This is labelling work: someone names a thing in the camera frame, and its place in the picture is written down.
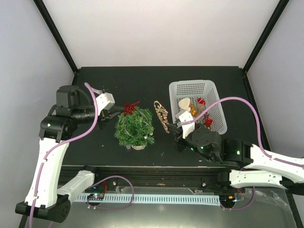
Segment white round foam ornament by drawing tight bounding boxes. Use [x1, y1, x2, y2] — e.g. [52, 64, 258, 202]
[178, 97, 192, 112]

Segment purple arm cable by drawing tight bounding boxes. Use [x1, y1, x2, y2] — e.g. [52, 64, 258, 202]
[177, 96, 304, 211]
[28, 82, 135, 228]

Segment burlap bow ornament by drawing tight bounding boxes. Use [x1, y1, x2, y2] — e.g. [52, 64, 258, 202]
[197, 103, 206, 121]

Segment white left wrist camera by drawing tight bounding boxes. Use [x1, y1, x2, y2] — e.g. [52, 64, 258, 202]
[96, 93, 115, 114]

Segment white tree pot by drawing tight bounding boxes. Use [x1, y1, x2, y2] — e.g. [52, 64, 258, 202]
[131, 145, 146, 150]

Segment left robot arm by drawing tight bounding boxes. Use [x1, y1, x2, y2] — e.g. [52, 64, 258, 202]
[15, 83, 115, 228]

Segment red berry sprig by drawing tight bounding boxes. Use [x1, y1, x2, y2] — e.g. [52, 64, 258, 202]
[197, 97, 209, 119]

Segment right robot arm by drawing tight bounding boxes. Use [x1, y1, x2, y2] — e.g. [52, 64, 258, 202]
[167, 123, 304, 195]

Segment red gift box ornament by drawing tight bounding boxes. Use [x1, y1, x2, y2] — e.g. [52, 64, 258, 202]
[204, 117, 213, 127]

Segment small green christmas tree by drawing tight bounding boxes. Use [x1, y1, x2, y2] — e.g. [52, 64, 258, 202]
[114, 106, 155, 148]

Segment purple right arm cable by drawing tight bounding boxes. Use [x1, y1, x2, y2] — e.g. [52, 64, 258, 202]
[177, 96, 304, 211]

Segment black frame post right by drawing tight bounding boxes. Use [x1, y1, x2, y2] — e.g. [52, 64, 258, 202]
[243, 0, 290, 74]

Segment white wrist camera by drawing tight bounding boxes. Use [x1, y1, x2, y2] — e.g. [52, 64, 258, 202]
[175, 110, 195, 139]
[96, 93, 115, 114]

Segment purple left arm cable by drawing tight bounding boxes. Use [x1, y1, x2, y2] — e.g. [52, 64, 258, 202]
[28, 82, 135, 228]

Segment white perforated plastic basket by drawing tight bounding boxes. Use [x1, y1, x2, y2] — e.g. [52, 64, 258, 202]
[169, 80, 228, 135]

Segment light blue cable duct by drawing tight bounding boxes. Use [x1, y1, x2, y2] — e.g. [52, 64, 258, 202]
[74, 193, 220, 206]

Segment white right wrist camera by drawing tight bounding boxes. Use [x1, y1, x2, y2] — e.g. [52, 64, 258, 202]
[175, 110, 195, 139]

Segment black frame post left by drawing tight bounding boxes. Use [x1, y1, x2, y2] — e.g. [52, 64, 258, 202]
[33, 0, 78, 74]

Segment red star tree topper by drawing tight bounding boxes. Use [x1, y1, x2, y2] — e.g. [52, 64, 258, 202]
[124, 101, 140, 116]

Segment gold gift box ornament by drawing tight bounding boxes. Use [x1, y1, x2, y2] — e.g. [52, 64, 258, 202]
[190, 105, 198, 117]

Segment black frame post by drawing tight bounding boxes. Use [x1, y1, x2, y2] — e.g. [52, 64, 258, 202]
[243, 0, 290, 74]
[33, 0, 78, 74]

